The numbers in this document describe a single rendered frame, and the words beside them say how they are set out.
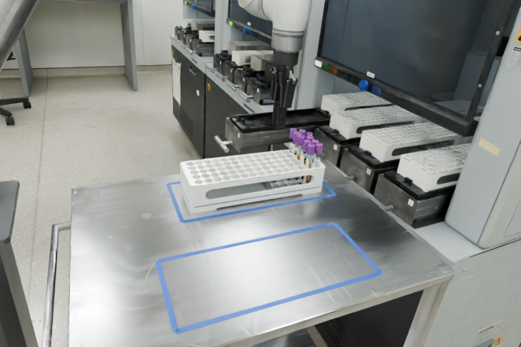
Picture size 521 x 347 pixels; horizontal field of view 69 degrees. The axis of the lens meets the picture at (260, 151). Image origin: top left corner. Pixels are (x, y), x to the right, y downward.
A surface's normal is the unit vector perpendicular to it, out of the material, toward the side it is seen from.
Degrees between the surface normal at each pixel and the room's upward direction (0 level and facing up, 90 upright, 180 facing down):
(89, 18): 90
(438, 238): 0
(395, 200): 90
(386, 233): 0
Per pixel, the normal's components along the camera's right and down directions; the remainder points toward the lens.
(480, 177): -0.90, 0.12
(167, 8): 0.42, 0.44
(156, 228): 0.08, -0.89
